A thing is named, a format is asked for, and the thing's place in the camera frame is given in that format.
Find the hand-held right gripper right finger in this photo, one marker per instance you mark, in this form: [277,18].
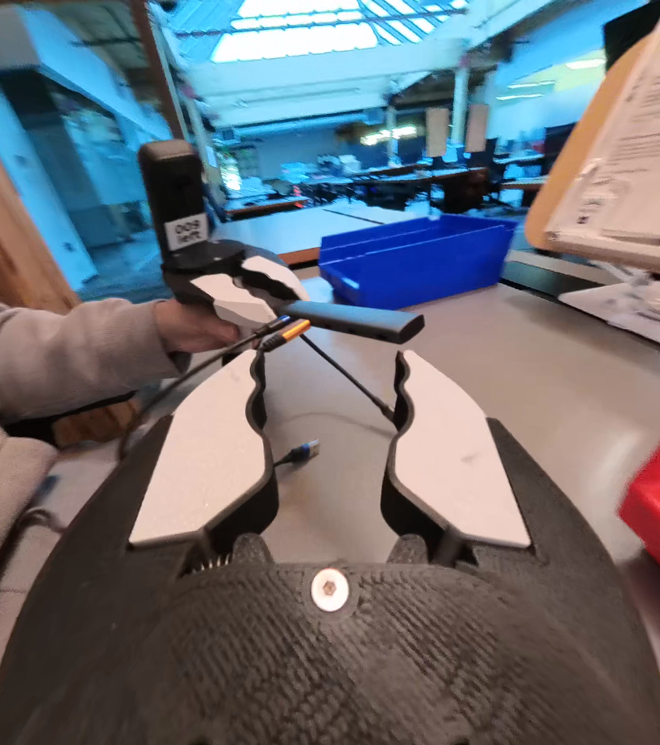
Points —
[463,465]

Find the blue plastic bin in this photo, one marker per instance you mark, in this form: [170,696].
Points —
[423,273]

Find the person's left hand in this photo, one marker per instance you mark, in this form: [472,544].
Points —
[190,329]

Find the person's left forearm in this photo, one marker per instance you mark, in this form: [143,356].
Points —
[62,349]

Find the wooden post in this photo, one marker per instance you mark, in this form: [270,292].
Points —
[4,244]

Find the grey desk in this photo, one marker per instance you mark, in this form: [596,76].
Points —
[539,378]

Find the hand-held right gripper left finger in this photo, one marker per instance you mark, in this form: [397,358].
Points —
[202,465]

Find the hanging beige panel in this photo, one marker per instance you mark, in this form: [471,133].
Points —
[477,128]
[438,131]

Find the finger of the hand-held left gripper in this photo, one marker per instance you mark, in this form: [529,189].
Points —
[271,276]
[231,302]

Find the black monitor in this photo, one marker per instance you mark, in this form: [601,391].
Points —
[626,35]

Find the brown document board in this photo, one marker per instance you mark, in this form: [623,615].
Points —
[557,192]

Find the printed paper sheets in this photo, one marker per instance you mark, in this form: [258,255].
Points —
[656,145]

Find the white stand base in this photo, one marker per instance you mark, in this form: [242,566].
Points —
[597,302]

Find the grey USB hub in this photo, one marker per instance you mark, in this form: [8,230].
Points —
[364,320]

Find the wood-edged grey table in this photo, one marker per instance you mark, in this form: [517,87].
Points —
[306,233]

